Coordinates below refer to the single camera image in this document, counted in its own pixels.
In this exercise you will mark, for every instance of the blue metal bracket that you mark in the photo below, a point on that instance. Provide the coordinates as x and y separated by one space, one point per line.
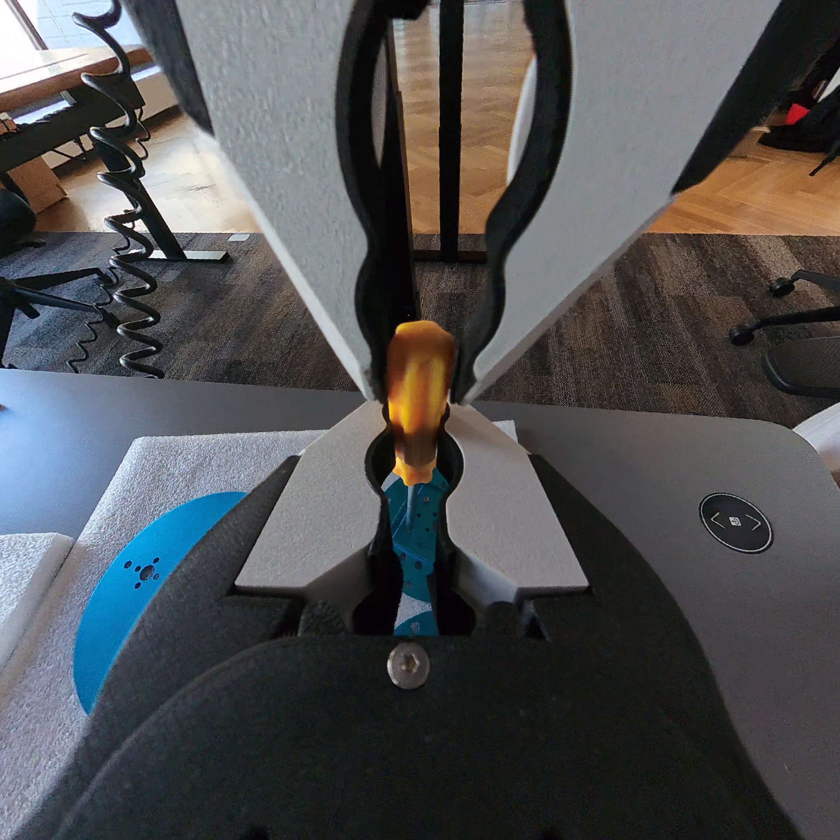
426 518

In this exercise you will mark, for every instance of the large blue disc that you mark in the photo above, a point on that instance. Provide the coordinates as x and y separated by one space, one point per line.
111 623

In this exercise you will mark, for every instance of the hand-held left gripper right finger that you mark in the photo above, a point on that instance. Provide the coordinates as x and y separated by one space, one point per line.
512 525

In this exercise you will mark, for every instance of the wooden top table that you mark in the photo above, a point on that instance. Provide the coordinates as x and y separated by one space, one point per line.
52 79

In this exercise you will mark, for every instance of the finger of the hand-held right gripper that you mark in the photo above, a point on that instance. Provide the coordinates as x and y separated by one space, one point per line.
623 131
275 131

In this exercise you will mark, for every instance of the small blue perforated disc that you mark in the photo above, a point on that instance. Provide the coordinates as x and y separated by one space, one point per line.
420 581

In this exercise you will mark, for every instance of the blue perforated plate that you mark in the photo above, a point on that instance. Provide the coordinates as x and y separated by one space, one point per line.
423 617

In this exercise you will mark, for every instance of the white foam square frame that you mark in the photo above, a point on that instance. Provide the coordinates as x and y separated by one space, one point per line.
26 564

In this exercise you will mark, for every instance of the black and red backpack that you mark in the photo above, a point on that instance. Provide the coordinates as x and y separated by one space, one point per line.
804 131

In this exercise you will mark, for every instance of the person's white shirt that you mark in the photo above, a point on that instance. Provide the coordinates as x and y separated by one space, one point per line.
823 446

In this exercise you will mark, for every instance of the white foam sheet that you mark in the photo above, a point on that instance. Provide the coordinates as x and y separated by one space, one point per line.
184 466

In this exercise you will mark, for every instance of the brown cardboard box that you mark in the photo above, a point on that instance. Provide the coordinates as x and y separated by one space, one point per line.
43 184

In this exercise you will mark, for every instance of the black office chair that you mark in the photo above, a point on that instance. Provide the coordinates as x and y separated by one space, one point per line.
13 223
807 367

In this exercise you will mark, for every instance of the round desk control panel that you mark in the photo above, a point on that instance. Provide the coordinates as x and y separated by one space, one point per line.
735 523

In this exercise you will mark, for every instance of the black table leg frame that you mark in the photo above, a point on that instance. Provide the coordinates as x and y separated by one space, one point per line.
451 131

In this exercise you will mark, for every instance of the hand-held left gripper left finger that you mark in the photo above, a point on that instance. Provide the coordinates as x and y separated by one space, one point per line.
315 525

